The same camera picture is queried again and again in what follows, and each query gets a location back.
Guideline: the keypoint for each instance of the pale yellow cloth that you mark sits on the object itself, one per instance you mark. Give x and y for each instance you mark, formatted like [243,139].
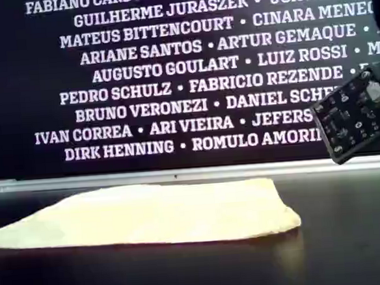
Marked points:
[156,213]

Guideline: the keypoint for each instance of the black banner with white names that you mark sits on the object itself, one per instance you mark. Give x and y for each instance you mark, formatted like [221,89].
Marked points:
[179,78]

